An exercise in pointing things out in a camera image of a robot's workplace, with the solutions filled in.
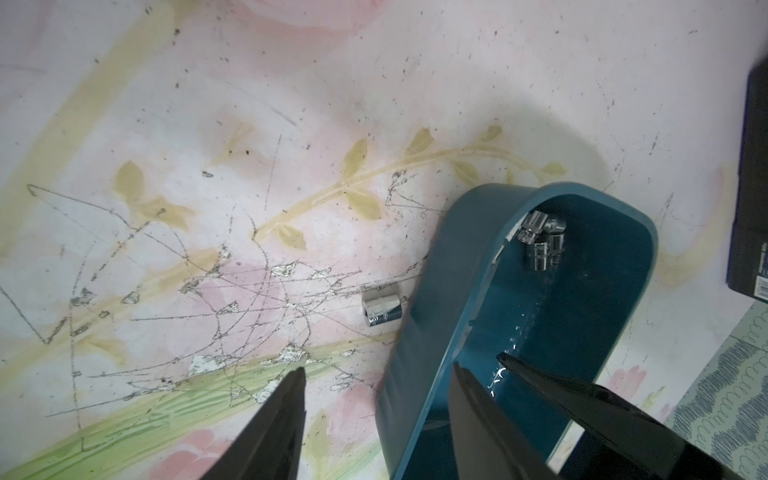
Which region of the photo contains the chrome socket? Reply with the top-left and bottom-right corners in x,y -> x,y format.
544,216 -> 567,265
362,294 -> 403,327
516,210 -> 549,245
526,235 -> 550,272

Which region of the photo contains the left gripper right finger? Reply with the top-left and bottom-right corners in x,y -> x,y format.
449,363 -> 558,479

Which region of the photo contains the yellow black toolbox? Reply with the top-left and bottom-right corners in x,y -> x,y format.
726,60 -> 767,303

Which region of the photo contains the teal plastic storage tray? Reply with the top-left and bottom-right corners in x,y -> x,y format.
375,183 -> 658,479

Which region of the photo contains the chrome socket in tray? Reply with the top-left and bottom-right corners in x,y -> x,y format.
516,210 -> 549,245
544,216 -> 567,265
526,235 -> 550,272

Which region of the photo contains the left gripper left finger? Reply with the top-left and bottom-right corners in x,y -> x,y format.
203,367 -> 306,480

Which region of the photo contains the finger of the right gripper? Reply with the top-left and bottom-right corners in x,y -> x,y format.
497,353 -> 739,479

